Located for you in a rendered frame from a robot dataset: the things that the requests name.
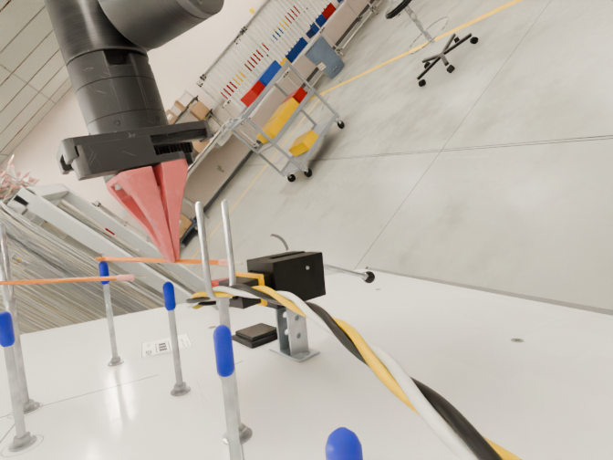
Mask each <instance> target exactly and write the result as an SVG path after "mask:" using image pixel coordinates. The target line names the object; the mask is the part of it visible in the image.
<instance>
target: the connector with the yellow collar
mask: <svg viewBox="0 0 613 460"><path fill-rule="evenodd" d="M249 273H254V274H263V275H264V281H265V286H266V287H269V288H272V282H271V273H267V272H261V271H256V272H254V271H252V272H249ZM236 284H244V285H247V286H249V287H254V286H259V284H258V278H251V277H236ZM219 286H222V287H229V286H230V280H229V278H227V279H225V280H222V281H219ZM229 302H230V305H229V307H233V308H241V309H245V308H249V307H252V306H254V305H256V304H259V303H261V299H260V298H245V297H240V296H234V297H232V298H229Z"/></svg>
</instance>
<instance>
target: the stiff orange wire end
mask: <svg viewBox="0 0 613 460"><path fill-rule="evenodd" d="M96 260H97V261H102V260H105V261H120V262H146V263H171V264H196V265H201V264H202V260H201V259H181V258H180V259H179V260H177V261H174V262H166V261H165V259H164V258H148V257H114V256H104V257H100V256H99V257H96ZM209 265H219V266H222V267H228V264H227V259H220V260H215V259H209Z"/></svg>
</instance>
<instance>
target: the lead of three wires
mask: <svg viewBox="0 0 613 460"><path fill-rule="evenodd" d="M220 287H221V286H218V287H213V292H214V293H215V296H216V297H218V298H222V297H221V293H222V292H221V291H220V290H219V288H220ZM186 303H188V304H187V305H186V308H193V309H198V308H202V307H204V306H212V305H216V301H215V300H212V299H211V298H209V297H208V295H207V294H206V292H205V291H203V292H197V293H195V294H193V295H192V298H188V299H186Z"/></svg>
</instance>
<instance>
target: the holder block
mask: <svg viewBox="0 0 613 460"><path fill-rule="evenodd" d="M246 264H247V272H248V273H249V272H252V271H254V272H256V271H261V272H267V273H271V282H272V289H273V290H274V291H286V292H290V293H292V294H294V295H296V296H297V297H298V298H300V299H301V300H302V301H308V300H310V299H313V298H318V297H322V296H325V295H326V284H325V274H324V264H323V254H322V252H305V251H290V252H284V253H280V254H275V255H271V256H262V257H257V258H252V259H247V260H246ZM306 267H309V269H306ZM264 307H268V308H274V309H281V308H286V306H281V305H277V304H274V303H271V302H268V301H267V305H266V306H264Z"/></svg>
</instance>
